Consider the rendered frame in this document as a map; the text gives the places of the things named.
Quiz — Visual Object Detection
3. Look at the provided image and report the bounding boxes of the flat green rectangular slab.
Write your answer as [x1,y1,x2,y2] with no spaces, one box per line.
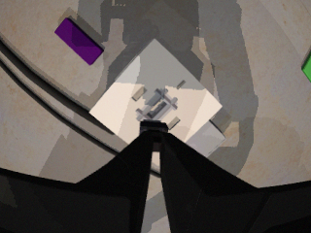
[300,51,311,83]

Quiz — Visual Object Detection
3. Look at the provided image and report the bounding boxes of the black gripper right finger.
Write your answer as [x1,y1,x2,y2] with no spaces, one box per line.
[159,132,311,233]

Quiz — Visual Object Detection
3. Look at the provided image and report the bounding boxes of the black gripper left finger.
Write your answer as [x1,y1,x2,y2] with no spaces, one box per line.
[0,131,155,233]

